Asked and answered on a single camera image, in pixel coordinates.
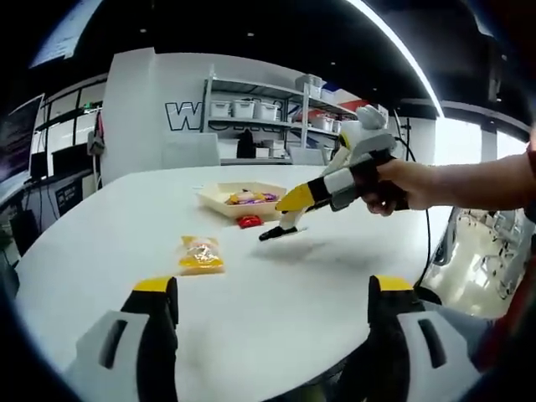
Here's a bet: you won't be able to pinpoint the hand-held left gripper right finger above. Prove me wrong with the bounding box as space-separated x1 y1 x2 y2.
366 274 482 402

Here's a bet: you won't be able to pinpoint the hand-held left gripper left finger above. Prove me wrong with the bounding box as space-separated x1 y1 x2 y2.
66 275 180 402

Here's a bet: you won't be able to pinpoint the white food tongs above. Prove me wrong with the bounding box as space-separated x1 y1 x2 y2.
276 147 356 235

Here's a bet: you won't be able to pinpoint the bright red food packet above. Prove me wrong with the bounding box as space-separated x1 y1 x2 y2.
235 214 265 229

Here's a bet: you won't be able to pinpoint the beige hexagonal paper container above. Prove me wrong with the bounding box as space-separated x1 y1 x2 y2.
196 180 289 219

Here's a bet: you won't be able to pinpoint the person's right hand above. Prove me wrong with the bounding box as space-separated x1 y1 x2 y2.
361 157 425 218

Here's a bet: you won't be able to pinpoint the black pole stand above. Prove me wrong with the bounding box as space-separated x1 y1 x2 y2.
392 107 416 162

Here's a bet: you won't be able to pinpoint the grey chair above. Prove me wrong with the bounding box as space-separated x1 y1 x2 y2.
288 145 330 166

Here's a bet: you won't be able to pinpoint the ceiling light strip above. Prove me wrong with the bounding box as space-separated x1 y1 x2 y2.
345 0 446 119

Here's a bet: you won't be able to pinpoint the black bag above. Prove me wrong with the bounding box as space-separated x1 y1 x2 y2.
236 128 257 159

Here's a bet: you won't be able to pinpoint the row of white storage bins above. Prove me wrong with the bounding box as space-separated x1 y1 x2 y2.
209 74 357 134

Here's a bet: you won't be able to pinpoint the grey metal shelving unit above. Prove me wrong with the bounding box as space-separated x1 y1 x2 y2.
204 64 365 162

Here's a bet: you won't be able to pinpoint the person's red shirt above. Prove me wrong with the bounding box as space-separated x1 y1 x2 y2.
477 234 536 374

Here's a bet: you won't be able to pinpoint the black counter cabinet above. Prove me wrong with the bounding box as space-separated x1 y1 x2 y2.
23 167 108 223

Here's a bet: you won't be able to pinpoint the black monitor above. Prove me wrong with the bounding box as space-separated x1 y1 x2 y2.
28 150 50 182
51 143 92 173

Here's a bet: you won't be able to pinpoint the red hanging jacket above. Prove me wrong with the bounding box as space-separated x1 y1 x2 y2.
85 109 106 157

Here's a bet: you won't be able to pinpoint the white lettered partition panel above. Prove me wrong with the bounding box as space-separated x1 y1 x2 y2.
101 46 210 185

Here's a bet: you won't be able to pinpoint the hanging projector screen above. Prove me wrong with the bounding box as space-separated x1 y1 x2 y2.
28 0 104 70

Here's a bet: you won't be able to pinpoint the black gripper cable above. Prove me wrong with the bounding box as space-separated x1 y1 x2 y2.
393 136 433 290

